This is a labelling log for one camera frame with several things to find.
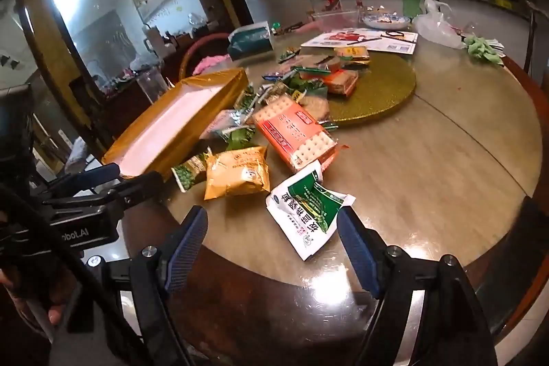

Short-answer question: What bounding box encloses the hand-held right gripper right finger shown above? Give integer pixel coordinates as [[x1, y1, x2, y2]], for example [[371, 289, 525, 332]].
[[337, 206, 498, 366]]

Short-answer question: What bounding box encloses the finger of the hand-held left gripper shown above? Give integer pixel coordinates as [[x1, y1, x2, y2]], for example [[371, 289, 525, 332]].
[[32, 162, 121, 199], [43, 171, 164, 216]]

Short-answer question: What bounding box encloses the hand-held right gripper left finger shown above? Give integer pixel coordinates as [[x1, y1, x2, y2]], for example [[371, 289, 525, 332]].
[[88, 205, 209, 366]]

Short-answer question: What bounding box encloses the white green snack packet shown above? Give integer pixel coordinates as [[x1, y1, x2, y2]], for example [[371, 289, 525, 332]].
[[265, 160, 357, 261]]

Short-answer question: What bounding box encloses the yellow snack packet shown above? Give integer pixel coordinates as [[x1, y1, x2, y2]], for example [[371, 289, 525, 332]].
[[203, 146, 271, 201]]

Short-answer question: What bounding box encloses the gold cardboard box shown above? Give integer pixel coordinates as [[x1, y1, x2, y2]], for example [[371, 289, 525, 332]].
[[101, 68, 249, 180]]

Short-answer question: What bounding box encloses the orange cracker pack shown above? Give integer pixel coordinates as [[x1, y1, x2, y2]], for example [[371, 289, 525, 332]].
[[252, 96, 338, 174]]

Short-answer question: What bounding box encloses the person's left hand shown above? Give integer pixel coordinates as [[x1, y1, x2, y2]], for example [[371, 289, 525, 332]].
[[0, 267, 67, 326]]

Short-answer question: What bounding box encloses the green pea snack packet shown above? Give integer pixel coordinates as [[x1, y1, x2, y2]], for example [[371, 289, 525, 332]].
[[172, 152, 213, 193]]

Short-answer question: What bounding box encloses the dark wooden sideboard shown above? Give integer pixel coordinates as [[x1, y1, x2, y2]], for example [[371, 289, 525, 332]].
[[69, 49, 185, 135]]

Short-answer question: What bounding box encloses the pink cloth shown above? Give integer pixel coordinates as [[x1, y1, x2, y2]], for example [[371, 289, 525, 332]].
[[193, 54, 232, 76]]

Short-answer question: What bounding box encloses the white jug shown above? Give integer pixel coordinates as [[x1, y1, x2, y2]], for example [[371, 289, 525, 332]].
[[143, 25, 166, 58]]

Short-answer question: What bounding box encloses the curved back wooden chair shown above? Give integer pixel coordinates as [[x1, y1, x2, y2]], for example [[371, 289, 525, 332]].
[[178, 32, 232, 81]]

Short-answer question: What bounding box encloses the gold glitter round turntable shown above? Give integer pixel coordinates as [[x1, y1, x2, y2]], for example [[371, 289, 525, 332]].
[[274, 46, 417, 127]]

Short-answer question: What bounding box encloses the pile of mixed snack packets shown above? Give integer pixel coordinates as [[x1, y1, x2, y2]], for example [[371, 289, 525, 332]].
[[201, 46, 372, 152]]

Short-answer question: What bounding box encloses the green tissue pack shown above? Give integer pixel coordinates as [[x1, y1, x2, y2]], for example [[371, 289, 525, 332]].
[[227, 22, 275, 60]]

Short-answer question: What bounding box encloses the printed paper flyer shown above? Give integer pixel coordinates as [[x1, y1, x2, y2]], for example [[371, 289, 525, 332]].
[[300, 28, 419, 56]]

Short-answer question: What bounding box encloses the blue white plate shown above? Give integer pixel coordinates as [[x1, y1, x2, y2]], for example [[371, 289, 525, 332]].
[[361, 12, 411, 29]]

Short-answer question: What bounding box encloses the clear plastic container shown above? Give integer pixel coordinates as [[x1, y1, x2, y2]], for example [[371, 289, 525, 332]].
[[311, 9, 361, 30]]

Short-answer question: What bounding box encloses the white plastic bag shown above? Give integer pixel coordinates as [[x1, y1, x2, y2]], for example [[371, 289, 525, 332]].
[[412, 0, 466, 49]]

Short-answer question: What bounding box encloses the crumpled green wrapper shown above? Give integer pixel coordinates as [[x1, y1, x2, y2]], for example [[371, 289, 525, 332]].
[[463, 34, 504, 67]]

